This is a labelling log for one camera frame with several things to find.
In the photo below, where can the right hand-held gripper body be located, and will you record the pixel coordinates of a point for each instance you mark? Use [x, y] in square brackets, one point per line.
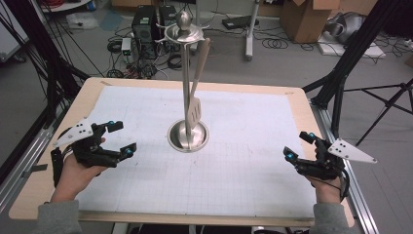
[321, 167]

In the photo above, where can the round white table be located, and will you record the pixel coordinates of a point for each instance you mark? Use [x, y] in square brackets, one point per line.
[65, 5]

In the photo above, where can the person's left hand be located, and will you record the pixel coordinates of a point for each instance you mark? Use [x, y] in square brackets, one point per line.
[73, 178]

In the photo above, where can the black metal frame post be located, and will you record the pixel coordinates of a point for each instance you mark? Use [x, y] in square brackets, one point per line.
[48, 65]

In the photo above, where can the grey white helmet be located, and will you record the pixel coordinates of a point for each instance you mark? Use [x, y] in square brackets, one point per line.
[345, 27]

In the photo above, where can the small white device box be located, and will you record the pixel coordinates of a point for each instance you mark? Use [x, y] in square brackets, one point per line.
[126, 46]

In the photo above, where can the small black computer tower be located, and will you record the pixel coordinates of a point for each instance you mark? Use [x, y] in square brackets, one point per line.
[167, 16]

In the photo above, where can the large cardboard box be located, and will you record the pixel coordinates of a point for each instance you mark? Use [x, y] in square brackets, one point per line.
[308, 22]

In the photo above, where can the white grid mat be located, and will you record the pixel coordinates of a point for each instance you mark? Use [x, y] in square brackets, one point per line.
[227, 178]

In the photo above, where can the black metal frame struts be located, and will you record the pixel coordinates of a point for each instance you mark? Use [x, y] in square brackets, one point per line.
[350, 55]

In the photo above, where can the aluminium rail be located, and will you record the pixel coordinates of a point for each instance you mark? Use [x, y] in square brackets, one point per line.
[350, 182]
[22, 169]

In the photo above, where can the steel utensil rack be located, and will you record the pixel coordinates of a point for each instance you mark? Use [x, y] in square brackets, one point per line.
[187, 81]

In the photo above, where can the white foam board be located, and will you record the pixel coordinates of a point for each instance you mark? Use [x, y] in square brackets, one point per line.
[373, 50]

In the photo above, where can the person's right hand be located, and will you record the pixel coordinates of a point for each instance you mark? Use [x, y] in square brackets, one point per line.
[328, 191]

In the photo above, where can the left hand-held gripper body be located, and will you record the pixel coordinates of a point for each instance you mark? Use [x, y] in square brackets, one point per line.
[91, 152]

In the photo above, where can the wooden slotted spatula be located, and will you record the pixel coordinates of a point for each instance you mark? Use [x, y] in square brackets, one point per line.
[195, 112]

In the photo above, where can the black tripod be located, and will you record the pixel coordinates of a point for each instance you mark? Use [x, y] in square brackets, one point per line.
[386, 104]

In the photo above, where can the black power strip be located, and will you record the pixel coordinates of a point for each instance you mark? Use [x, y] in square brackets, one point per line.
[238, 22]

